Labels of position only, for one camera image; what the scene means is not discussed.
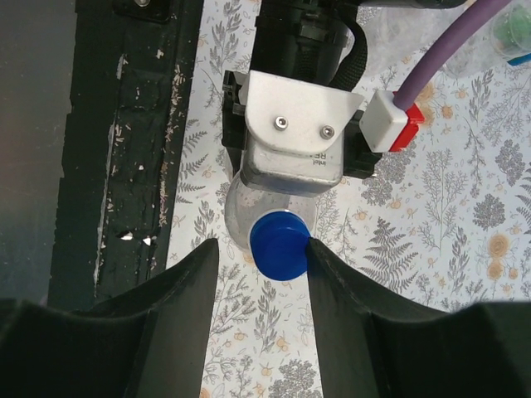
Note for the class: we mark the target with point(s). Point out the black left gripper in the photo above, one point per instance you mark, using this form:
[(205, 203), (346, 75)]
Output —
[(358, 161)]

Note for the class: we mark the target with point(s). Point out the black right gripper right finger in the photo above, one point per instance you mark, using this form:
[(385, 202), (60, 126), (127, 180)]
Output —
[(372, 342)]

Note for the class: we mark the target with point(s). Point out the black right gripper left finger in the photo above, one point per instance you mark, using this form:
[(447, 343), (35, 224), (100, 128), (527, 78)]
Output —
[(148, 342)]

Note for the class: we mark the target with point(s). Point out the Pepsi bottle blue label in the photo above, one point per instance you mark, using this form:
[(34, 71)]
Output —
[(245, 205)]

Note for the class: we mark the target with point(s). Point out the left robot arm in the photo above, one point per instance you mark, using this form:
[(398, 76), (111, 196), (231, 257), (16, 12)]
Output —
[(303, 40)]

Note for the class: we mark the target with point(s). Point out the green blue toy figure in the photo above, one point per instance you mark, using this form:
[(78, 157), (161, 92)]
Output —
[(510, 33)]

